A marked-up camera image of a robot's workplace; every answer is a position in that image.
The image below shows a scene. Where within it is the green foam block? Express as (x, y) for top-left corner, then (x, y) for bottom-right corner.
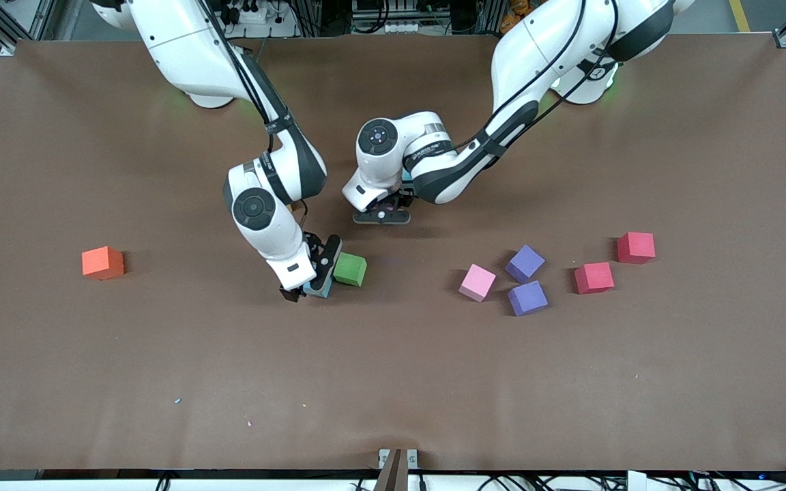
(333, 253), (368, 287)

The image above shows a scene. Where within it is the bright pink foam block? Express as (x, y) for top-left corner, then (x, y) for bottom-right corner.
(458, 264), (497, 303)

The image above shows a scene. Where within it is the purple foam block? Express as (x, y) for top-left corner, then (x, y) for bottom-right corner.
(505, 245), (546, 284)
(508, 280), (549, 317)

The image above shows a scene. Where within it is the paper table cover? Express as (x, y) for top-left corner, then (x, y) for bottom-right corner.
(0, 34), (786, 473)

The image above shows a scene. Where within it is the white power strip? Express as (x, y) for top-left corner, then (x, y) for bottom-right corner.
(351, 0), (429, 35)
(226, 0), (298, 38)

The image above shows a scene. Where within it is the orange foam block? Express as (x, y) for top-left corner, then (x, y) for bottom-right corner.
(81, 246), (126, 281)

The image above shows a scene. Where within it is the red foam block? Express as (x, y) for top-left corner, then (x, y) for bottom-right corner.
(616, 232), (656, 265)
(574, 262), (615, 295)

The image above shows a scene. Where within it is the pile of orange items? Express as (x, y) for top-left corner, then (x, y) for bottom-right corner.
(500, 0), (534, 35)

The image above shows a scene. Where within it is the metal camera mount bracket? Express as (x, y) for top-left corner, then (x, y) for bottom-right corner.
(378, 448), (419, 491)

